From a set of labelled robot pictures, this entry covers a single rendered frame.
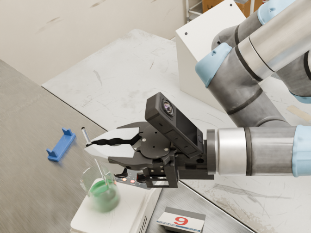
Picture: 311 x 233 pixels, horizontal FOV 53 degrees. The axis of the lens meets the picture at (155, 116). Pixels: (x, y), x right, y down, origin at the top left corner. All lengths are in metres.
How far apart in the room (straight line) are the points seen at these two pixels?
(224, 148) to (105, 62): 0.81
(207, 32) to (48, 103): 0.56
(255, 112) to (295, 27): 0.15
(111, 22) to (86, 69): 1.21
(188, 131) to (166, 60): 0.71
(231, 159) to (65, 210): 0.45
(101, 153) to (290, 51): 0.33
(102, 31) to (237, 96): 1.87
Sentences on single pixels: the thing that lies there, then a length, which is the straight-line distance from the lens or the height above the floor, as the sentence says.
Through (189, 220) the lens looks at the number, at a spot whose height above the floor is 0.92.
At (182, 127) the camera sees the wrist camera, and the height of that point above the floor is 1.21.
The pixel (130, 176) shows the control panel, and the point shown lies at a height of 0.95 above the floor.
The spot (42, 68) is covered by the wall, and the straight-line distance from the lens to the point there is 2.15.
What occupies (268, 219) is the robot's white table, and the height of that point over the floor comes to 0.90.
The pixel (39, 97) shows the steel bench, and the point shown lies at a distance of 1.14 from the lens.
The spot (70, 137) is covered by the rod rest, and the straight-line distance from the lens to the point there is 0.92.
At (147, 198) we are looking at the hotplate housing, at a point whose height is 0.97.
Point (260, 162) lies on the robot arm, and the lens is 0.47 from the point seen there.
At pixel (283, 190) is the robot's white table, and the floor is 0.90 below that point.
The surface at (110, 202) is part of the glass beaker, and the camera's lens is 0.62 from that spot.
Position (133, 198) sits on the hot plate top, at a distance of 0.65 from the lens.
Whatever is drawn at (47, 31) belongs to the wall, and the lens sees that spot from 2.10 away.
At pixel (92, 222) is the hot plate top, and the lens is 0.65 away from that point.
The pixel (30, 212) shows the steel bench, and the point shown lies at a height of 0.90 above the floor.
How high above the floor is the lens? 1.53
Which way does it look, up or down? 43 degrees down
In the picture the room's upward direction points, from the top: 10 degrees counter-clockwise
